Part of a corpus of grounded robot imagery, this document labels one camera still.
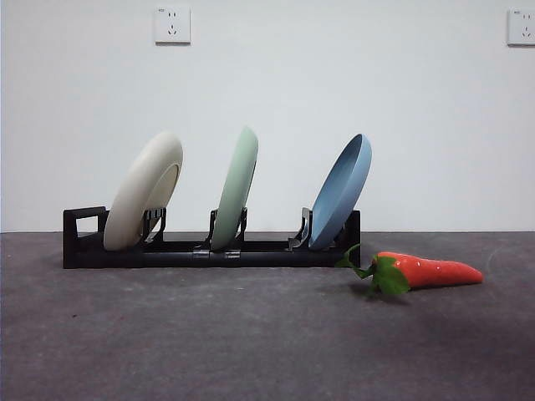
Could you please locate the green plate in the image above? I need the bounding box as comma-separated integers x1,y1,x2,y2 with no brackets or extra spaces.
210,126,259,252

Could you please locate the orange carrot with green leaves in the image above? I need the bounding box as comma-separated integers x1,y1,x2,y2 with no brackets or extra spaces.
334,244,485,297

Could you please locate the blue plate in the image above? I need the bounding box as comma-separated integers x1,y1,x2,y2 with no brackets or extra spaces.
308,133,373,251

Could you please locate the cream plate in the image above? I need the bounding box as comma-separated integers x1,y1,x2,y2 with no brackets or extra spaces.
103,131,184,251

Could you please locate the black plate rack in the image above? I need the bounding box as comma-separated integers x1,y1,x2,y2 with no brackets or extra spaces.
62,205,362,270

